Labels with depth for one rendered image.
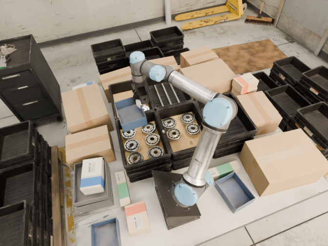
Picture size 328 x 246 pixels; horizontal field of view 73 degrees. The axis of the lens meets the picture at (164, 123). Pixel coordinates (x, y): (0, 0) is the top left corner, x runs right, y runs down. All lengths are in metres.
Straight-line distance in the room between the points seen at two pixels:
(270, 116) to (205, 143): 0.86
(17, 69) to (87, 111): 1.05
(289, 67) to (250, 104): 1.45
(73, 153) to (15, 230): 0.70
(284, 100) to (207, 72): 1.04
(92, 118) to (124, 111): 0.35
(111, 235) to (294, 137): 1.28
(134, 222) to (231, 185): 0.65
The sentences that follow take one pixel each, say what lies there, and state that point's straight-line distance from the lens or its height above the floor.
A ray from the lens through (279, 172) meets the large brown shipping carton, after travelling 1.47.
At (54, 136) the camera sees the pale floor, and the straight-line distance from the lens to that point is 3.00.
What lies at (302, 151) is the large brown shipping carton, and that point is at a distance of 1.61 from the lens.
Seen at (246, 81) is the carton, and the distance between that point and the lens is 1.90.
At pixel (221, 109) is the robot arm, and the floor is 1.43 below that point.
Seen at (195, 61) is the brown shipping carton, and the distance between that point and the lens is 2.17.
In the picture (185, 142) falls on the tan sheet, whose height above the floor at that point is 0.83.
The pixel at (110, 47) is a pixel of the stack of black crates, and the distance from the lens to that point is 3.22.
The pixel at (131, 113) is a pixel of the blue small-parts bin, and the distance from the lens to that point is 1.41.
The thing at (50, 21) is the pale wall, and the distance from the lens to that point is 4.59.
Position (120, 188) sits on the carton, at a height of 0.76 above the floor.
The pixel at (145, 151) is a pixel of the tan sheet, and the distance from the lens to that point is 1.51.
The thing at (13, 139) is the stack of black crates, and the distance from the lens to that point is 2.50.
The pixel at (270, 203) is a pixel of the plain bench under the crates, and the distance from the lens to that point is 1.59.
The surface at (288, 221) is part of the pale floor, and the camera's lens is 2.38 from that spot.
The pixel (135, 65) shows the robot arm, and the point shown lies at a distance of 1.15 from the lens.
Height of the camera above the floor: 2.09
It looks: 50 degrees down
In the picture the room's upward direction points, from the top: 5 degrees counter-clockwise
